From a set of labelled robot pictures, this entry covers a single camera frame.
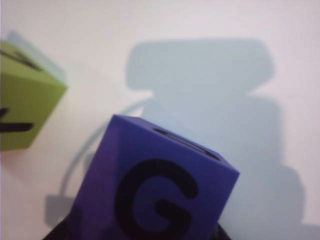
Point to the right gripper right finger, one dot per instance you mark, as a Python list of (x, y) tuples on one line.
[(220, 235)]

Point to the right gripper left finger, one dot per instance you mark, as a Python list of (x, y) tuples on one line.
[(61, 231)]

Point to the purple foam block letter G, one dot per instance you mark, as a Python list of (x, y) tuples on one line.
[(150, 187)]

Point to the green foam block letter N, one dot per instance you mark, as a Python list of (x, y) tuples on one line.
[(25, 100)]

